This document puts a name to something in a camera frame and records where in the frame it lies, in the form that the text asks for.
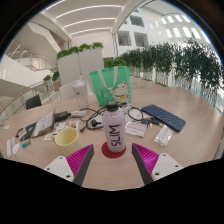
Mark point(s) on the white printed card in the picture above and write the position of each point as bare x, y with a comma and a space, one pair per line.
136, 129

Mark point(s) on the lilac drink bottle black cap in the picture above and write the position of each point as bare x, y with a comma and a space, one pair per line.
114, 133

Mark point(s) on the white power adapter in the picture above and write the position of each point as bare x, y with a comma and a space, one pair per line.
78, 113

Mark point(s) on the glass railing wooden handrail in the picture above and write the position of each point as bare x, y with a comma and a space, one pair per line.
16, 100

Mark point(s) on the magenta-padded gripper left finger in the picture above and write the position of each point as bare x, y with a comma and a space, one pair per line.
80, 159

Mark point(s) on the open grey book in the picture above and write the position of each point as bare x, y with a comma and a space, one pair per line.
45, 123

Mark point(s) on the black charger block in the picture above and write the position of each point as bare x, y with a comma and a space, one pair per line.
62, 116

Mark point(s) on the green plants atop cabinet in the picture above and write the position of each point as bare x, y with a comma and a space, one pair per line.
80, 49

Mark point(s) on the small red black case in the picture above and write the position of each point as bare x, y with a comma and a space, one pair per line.
19, 132

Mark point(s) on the flat round red coaster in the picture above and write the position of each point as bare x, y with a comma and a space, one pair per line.
106, 154

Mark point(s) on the black key bundle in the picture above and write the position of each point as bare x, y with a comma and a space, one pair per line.
151, 121

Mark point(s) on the row of green hedge plants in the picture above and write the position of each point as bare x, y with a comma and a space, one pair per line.
186, 63

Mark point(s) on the black flat notebook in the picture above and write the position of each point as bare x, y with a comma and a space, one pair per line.
30, 130

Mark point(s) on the black office chair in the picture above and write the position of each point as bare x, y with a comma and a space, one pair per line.
33, 102

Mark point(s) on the white power strip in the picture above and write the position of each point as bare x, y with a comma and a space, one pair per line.
9, 148

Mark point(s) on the small teal gadget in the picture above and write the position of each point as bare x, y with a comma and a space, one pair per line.
26, 143

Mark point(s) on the ceiling strip lights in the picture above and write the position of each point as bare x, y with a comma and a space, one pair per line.
90, 20

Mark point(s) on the cream yellow mug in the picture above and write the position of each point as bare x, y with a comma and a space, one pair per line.
68, 141

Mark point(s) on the white computer mouse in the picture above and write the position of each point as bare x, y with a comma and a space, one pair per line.
15, 149

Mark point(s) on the tall white cabinet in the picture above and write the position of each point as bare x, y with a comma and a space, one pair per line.
80, 66

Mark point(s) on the clear plastic tumbler with lid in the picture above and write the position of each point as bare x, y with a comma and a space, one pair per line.
80, 95

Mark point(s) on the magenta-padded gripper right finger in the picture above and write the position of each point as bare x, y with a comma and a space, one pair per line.
146, 159

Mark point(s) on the white plastic packet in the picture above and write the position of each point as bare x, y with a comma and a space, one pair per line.
164, 135

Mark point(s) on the dark blue keyboard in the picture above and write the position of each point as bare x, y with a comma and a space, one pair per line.
165, 117

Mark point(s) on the colourful sticker sheet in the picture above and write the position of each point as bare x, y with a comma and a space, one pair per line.
65, 126

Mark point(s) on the white paper slip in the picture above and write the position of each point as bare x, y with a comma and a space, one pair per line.
6, 127

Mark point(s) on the green tote bag cat print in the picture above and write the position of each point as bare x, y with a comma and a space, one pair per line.
106, 85

